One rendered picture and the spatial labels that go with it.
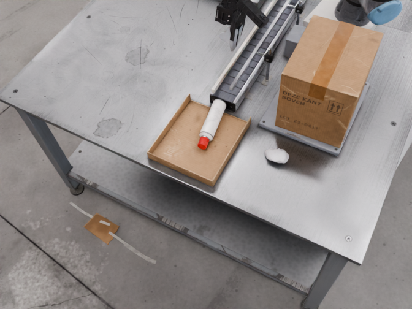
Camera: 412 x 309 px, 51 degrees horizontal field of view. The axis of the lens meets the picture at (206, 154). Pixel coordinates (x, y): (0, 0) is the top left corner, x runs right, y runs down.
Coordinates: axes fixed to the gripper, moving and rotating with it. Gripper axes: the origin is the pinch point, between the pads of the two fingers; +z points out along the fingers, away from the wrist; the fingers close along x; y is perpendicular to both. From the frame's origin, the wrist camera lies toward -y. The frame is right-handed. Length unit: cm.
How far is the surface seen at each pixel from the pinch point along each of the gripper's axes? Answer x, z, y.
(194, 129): 14.6, 28.8, 4.5
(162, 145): 25.3, 32.7, 11.6
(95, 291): 39, 127, 36
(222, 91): 0.0, 18.5, 1.9
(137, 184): -1, 88, 40
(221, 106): 6.2, 20.7, -1.0
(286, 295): 1, 112, -47
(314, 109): 7.6, 7.7, -33.8
